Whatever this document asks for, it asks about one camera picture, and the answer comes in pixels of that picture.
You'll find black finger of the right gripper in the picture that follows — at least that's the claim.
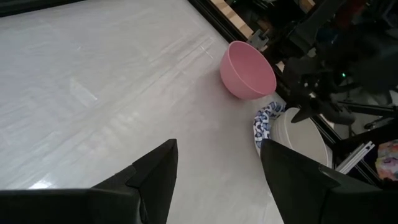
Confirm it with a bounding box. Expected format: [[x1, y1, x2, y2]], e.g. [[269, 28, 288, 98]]
[[321, 100, 356, 126], [290, 101, 322, 123]]

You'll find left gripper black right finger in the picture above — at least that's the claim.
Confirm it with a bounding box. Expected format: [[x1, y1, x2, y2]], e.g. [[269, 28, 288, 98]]
[[260, 138, 398, 224]]

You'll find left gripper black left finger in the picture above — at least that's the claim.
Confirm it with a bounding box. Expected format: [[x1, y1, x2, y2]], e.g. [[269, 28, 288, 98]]
[[0, 138, 178, 224]]

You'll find white plate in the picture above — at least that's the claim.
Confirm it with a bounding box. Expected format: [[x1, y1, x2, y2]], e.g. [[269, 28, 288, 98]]
[[269, 107, 333, 169]]

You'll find blue patterned paper bowl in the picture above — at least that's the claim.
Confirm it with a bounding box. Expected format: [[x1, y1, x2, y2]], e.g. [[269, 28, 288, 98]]
[[252, 101, 287, 156]]

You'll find pink plastic bowl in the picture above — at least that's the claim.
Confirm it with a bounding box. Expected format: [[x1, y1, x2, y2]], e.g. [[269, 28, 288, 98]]
[[220, 40, 277, 101]]

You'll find silver aluminium extrusion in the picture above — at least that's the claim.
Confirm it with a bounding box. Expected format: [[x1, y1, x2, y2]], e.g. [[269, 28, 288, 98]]
[[335, 141, 376, 175]]

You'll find colourful patterned cloth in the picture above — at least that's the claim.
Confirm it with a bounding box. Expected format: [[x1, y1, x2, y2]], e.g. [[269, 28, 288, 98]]
[[374, 139, 398, 182]]

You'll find light wooden board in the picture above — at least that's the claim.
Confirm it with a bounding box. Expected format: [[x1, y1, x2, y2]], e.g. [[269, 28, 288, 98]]
[[210, 0, 255, 40]]

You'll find grey metal bracket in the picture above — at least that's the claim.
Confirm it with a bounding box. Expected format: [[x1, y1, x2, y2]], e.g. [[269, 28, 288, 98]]
[[248, 29, 270, 52]]

